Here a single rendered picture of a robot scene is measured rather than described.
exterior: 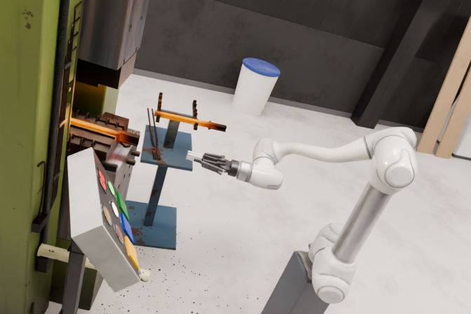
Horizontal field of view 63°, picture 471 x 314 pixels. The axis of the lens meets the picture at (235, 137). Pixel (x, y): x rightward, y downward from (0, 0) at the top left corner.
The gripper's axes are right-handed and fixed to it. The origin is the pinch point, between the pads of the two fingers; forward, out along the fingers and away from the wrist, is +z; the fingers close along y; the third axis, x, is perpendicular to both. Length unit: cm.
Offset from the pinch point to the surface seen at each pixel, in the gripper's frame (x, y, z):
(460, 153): -90, 348, -373
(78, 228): 17, -74, 24
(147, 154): -33, 40, 25
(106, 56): 41, -18, 39
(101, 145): -1.9, -8.5, 38.4
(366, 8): 51, 364, -158
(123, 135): 0.7, -0.7, 32.3
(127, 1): 61, -18, 36
